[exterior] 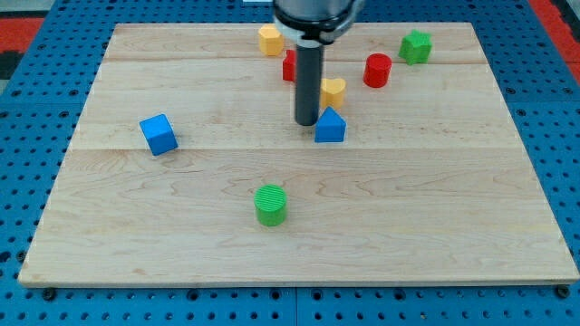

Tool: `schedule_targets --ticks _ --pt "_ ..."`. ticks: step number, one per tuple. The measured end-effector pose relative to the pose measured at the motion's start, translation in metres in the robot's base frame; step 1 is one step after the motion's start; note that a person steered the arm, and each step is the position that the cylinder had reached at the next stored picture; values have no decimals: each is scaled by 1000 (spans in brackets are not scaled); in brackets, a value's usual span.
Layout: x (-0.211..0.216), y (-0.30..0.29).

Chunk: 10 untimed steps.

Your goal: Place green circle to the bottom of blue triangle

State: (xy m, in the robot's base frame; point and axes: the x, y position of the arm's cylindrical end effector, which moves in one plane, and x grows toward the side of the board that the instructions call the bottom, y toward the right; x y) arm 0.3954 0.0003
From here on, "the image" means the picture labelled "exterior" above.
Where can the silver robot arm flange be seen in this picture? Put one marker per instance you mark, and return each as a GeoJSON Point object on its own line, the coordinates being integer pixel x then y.
{"type": "Point", "coordinates": [312, 23]}

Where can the blue triangle block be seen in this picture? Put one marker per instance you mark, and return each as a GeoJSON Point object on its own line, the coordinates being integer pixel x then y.
{"type": "Point", "coordinates": [330, 128]}

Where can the green cylinder block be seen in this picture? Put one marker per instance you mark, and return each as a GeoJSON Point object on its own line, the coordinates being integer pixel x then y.
{"type": "Point", "coordinates": [270, 205]}

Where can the yellow heart block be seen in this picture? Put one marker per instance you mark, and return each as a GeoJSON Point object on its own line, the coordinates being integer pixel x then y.
{"type": "Point", "coordinates": [333, 92]}

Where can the red block behind rod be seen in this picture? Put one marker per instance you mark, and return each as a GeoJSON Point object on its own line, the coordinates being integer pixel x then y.
{"type": "Point", "coordinates": [288, 66]}

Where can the light wooden board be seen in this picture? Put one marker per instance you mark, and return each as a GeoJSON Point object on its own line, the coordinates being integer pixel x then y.
{"type": "Point", "coordinates": [431, 186]}

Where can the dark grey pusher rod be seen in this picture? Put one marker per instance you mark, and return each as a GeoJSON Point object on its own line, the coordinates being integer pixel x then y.
{"type": "Point", "coordinates": [308, 75]}

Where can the yellow hexagon block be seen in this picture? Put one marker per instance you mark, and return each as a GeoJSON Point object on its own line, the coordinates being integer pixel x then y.
{"type": "Point", "coordinates": [270, 41]}

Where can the red cylinder block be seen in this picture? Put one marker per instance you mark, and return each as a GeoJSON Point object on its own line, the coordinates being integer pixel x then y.
{"type": "Point", "coordinates": [377, 70]}

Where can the blue cube block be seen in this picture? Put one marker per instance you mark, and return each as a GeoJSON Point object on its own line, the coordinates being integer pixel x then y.
{"type": "Point", "coordinates": [159, 134]}

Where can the green star block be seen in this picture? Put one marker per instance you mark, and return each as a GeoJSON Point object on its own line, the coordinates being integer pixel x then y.
{"type": "Point", "coordinates": [415, 47]}

